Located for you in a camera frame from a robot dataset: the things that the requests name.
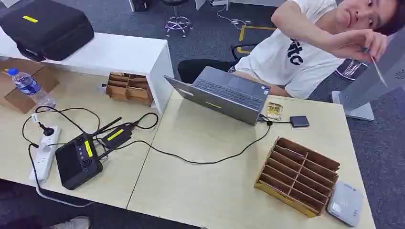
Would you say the person's right hand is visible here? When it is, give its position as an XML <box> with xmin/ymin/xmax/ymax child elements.
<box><xmin>329</xmin><ymin>29</ymin><xmax>389</xmax><ymax>62</ymax></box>

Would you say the thin card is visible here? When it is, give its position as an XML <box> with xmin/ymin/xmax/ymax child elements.
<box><xmin>369</xmin><ymin>55</ymin><xmax>389</xmax><ymax>89</ymax></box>

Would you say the grey monitor with stand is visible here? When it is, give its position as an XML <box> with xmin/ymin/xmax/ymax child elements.
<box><xmin>331</xmin><ymin>27</ymin><xmax>405</xmax><ymax>122</ymax></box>

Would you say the person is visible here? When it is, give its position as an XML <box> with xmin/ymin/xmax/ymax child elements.
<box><xmin>233</xmin><ymin>0</ymin><xmax>405</xmax><ymax>100</ymax></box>

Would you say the small black external drive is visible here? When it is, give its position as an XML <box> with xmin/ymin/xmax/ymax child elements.
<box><xmin>289</xmin><ymin>115</ymin><xmax>310</xmax><ymax>129</ymax></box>

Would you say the gold card packet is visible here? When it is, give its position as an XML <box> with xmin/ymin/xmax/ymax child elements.
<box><xmin>266</xmin><ymin>101</ymin><xmax>284</xmax><ymax>122</ymax></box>

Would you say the large wooden slotted card box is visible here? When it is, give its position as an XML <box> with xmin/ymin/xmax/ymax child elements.
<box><xmin>254</xmin><ymin>136</ymin><xmax>341</xmax><ymax>219</ymax></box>

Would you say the grey laptop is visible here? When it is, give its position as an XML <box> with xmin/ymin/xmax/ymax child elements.
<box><xmin>164</xmin><ymin>65</ymin><xmax>271</xmax><ymax>127</ymax></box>

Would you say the grey flat mini computer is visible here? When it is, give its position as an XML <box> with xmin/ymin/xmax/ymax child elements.
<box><xmin>326</xmin><ymin>180</ymin><xmax>365</xmax><ymax>228</ymax></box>

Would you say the chrome base stool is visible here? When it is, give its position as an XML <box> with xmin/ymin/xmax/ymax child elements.
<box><xmin>161</xmin><ymin>0</ymin><xmax>194</xmax><ymax>39</ymax></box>

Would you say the small wooden slotted box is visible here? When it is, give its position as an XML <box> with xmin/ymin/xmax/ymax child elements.
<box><xmin>105</xmin><ymin>72</ymin><xmax>154</xmax><ymax>107</ymax></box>

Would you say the white desk riser shelf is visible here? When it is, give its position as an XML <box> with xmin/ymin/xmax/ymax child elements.
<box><xmin>0</xmin><ymin>27</ymin><xmax>175</xmax><ymax>115</ymax></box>

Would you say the black power adapter yellow label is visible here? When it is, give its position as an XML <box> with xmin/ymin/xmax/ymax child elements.
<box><xmin>100</xmin><ymin>122</ymin><xmax>137</xmax><ymax>150</ymax></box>

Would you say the black hard case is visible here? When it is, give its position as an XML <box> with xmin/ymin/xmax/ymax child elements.
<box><xmin>0</xmin><ymin>0</ymin><xmax>95</xmax><ymax>62</ymax></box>

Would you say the black router with antennas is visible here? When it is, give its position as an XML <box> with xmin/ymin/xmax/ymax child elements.
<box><xmin>55</xmin><ymin>116</ymin><xmax>123</xmax><ymax>191</ymax></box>

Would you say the brown cardboard box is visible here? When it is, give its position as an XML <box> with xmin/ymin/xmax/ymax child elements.
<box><xmin>0</xmin><ymin>58</ymin><xmax>60</xmax><ymax>114</ymax></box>

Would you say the black power plug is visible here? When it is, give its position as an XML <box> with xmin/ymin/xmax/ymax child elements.
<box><xmin>37</xmin><ymin>121</ymin><xmax>55</xmax><ymax>137</ymax></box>

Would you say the clear water bottle blue cap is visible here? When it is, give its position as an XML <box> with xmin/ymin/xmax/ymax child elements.
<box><xmin>6</xmin><ymin>67</ymin><xmax>58</xmax><ymax>109</ymax></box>

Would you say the white power strip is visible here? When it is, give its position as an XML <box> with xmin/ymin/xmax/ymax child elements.
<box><xmin>29</xmin><ymin>125</ymin><xmax>62</xmax><ymax>184</ymax></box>

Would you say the white shoe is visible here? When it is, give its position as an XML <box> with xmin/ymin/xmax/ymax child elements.
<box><xmin>49</xmin><ymin>216</ymin><xmax>91</xmax><ymax>229</ymax></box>

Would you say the short black drive cable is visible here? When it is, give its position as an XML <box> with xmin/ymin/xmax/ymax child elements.
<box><xmin>258</xmin><ymin>114</ymin><xmax>292</xmax><ymax>125</ymax></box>

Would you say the white floor cable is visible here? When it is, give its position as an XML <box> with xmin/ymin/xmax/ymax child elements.
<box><xmin>216</xmin><ymin>4</ymin><xmax>253</xmax><ymax>31</ymax></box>

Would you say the long black laptop cable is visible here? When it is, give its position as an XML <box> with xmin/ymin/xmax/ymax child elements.
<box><xmin>113</xmin><ymin>120</ymin><xmax>274</xmax><ymax>165</ymax></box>

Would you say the black looped power cable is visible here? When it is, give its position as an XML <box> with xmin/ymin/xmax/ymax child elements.
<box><xmin>21</xmin><ymin>106</ymin><xmax>102</xmax><ymax>146</ymax></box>

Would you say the grey power strip cable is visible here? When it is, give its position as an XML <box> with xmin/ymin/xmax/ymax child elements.
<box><xmin>27</xmin><ymin>143</ymin><xmax>94</xmax><ymax>209</ymax></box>

